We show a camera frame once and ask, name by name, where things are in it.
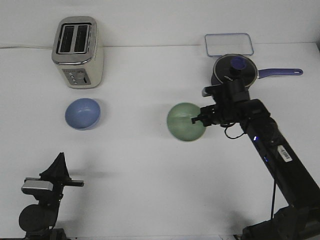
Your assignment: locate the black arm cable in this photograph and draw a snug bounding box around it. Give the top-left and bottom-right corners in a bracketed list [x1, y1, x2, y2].
[219, 121, 250, 140]
[269, 178, 278, 222]

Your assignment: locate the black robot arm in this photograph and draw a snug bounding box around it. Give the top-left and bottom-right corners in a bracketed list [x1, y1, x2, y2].
[191, 80, 320, 240]
[18, 152, 84, 240]

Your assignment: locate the white toaster power cord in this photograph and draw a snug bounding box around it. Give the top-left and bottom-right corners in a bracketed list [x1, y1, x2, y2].
[0, 44, 55, 50]

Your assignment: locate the green bowl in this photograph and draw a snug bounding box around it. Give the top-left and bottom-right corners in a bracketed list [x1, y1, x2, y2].
[166, 102, 206, 142]

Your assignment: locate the dark blue saucepan purple handle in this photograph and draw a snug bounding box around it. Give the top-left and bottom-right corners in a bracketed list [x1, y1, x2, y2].
[210, 67, 304, 91]

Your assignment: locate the blue bowl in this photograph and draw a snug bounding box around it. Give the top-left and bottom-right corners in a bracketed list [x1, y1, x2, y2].
[64, 98, 101, 131]

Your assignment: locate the glass pot lid purple knob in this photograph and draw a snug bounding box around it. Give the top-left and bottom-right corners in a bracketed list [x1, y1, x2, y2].
[213, 54, 258, 89]

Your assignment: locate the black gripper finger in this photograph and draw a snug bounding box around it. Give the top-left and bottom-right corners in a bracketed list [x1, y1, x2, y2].
[39, 152, 64, 181]
[191, 115, 206, 124]
[62, 153, 72, 182]

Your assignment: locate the silver two-slot toaster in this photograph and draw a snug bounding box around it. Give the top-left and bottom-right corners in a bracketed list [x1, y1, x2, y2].
[51, 16, 105, 89]

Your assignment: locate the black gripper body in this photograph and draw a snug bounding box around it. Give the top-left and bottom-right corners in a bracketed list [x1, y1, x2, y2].
[24, 177, 84, 200]
[199, 83, 247, 127]

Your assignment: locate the clear container lid blue rim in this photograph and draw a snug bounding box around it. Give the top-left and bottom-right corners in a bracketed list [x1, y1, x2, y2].
[204, 33, 255, 58]

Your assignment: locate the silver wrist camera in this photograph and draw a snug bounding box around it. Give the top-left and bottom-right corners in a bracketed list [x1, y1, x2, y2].
[21, 180, 54, 195]
[201, 87, 210, 97]

